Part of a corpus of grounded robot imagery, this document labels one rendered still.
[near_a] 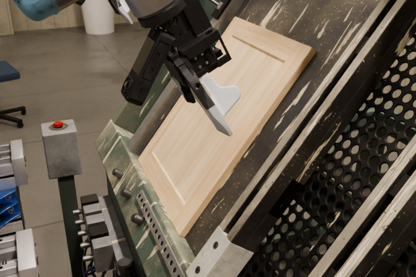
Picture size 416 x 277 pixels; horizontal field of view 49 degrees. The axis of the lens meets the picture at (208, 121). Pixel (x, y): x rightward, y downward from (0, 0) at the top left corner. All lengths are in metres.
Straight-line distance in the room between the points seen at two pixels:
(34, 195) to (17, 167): 1.76
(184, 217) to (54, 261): 1.50
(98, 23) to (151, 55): 6.96
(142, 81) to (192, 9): 0.12
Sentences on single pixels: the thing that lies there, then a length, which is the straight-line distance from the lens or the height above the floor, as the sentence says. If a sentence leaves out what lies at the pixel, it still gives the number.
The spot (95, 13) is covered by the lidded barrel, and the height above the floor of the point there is 0.33.
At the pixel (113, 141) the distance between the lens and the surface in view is 1.69.
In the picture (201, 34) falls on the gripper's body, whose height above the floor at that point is 1.46.
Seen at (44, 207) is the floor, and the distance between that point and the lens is 3.04.
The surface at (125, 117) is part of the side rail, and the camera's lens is 1.77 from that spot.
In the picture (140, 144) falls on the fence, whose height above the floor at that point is 0.92.
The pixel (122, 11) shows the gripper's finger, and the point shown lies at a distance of 1.27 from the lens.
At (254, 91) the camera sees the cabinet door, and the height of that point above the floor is 1.21.
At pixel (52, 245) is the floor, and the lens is 2.71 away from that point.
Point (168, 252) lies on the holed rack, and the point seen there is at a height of 0.90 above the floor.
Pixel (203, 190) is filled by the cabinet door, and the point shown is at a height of 0.99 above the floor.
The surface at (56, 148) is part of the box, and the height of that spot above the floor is 0.87.
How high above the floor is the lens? 1.61
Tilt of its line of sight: 23 degrees down
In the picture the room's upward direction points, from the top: straight up
